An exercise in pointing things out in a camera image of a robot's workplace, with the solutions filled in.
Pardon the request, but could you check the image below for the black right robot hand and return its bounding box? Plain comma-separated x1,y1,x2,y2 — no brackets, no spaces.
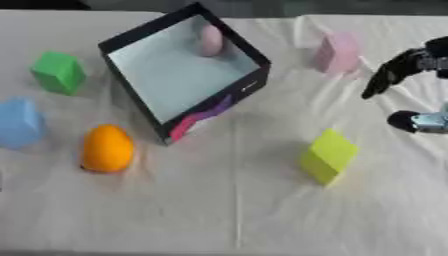
360,35,448,135

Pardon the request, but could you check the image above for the black box with white inside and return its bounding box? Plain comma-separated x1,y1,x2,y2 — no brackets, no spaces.
96,1,273,147

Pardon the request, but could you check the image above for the pink block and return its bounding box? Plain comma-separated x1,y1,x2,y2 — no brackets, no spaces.
313,31,361,74

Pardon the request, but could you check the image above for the yellow-green block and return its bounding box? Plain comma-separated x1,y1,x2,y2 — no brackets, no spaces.
297,128,361,186

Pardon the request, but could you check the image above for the pale pink egg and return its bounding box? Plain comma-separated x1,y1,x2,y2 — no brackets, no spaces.
196,24,226,58

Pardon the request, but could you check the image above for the orange egg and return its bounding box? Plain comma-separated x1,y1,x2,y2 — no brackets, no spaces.
78,123,137,174

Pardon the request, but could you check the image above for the green block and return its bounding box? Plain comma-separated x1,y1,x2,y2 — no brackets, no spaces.
29,51,88,96

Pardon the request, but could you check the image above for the blue block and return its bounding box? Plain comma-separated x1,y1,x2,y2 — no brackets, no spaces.
0,96,49,150

